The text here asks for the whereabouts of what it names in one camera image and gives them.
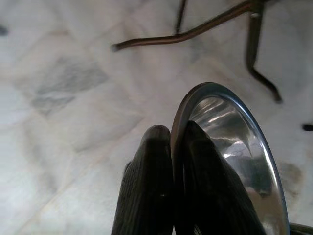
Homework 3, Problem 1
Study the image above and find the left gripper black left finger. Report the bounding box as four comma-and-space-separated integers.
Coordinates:
110, 124, 177, 235

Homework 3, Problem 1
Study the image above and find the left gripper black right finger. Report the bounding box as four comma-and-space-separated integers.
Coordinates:
175, 120, 267, 235

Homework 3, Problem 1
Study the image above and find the stainless steel bowl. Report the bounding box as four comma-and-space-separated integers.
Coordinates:
170, 82, 291, 235

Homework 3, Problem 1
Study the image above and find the black metal table leg frame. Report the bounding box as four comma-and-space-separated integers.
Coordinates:
111, 0, 283, 103

